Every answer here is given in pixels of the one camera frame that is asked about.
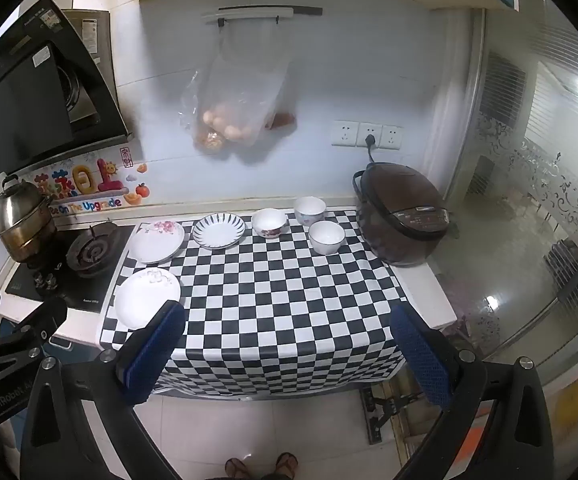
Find patterned glass sliding door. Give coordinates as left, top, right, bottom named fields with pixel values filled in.
left=434, top=10, right=578, bottom=386

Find white bowl with red flowers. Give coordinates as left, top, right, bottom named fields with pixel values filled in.
left=252, top=208, right=288, bottom=238

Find white plate with small print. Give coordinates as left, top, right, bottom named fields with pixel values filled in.
left=114, top=268, right=182, bottom=331

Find person's left foot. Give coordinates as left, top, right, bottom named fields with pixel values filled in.
left=225, top=456, right=252, bottom=480

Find white plate with pink flowers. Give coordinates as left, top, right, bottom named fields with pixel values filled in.
left=128, top=219, right=186, bottom=265

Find wall hook rail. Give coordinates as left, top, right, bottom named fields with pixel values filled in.
left=203, top=5, right=323, bottom=27

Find white wall socket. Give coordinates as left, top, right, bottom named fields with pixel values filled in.
left=332, top=120, right=359, bottom=147
left=380, top=125, right=404, bottom=151
left=358, top=122, right=382, bottom=149

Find black white checkered cloth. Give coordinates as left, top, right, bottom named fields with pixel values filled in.
left=100, top=210, right=410, bottom=401

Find round gas burner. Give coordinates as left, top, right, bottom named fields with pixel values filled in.
left=66, top=225, right=120, bottom=278

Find black metal stand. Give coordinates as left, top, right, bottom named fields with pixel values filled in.
left=361, top=385, right=424, bottom=444

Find white bowl with dark rim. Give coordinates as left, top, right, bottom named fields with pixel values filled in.
left=309, top=220, right=346, bottom=256

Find blue striped white plate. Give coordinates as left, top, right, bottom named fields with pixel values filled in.
left=192, top=213, right=246, bottom=250

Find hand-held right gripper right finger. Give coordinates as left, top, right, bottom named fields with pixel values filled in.
left=389, top=304, right=557, bottom=480

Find transparent plastic bag of eggs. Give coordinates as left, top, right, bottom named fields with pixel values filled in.
left=179, top=25, right=297, bottom=153

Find dark brown rice cooker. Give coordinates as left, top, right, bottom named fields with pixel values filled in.
left=353, top=161, right=462, bottom=267

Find stainless steel pot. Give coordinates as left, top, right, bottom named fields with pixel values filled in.
left=0, top=175, right=57, bottom=263

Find colourful wall stickers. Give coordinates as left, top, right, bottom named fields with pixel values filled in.
left=34, top=147, right=150, bottom=217

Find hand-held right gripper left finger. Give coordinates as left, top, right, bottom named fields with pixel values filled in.
left=19, top=300, right=187, bottom=480

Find black glass gas stove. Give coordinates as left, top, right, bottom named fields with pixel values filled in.
left=4, top=222, right=137, bottom=313

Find white bowl with pastel flowers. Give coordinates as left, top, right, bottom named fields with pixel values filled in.
left=294, top=196, right=326, bottom=227

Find reddish brown packet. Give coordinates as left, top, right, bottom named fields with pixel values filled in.
left=266, top=110, right=297, bottom=133

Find black range hood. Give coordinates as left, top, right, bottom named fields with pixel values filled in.
left=0, top=0, right=134, bottom=178

